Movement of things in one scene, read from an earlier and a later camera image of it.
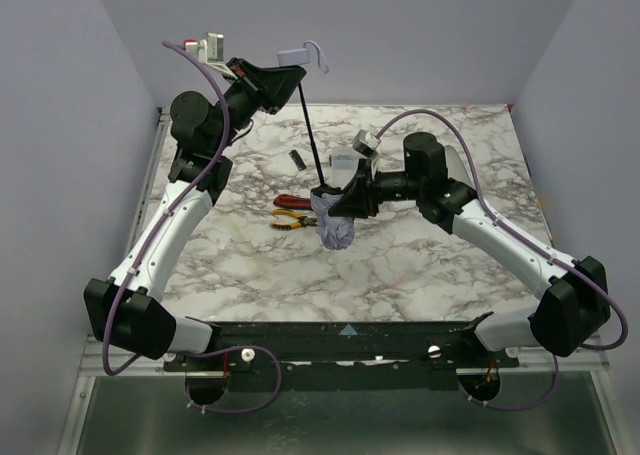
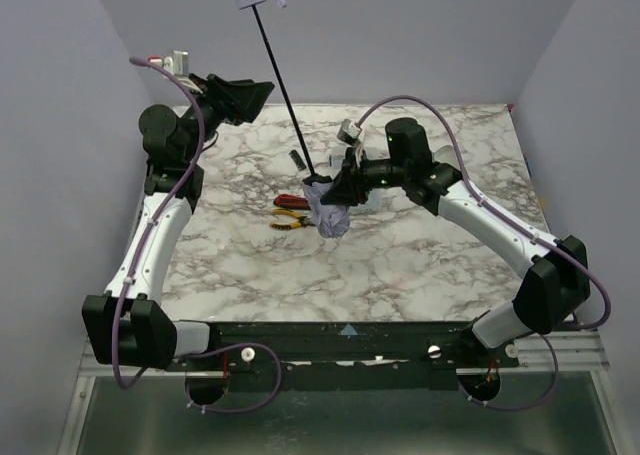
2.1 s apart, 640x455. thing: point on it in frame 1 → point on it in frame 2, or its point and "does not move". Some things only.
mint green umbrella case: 456,170 does not move
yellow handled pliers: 301,221 does not move
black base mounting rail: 349,355 does not move
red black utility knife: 285,201 does not move
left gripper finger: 277,85 → 237,101
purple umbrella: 337,232 → 332,221
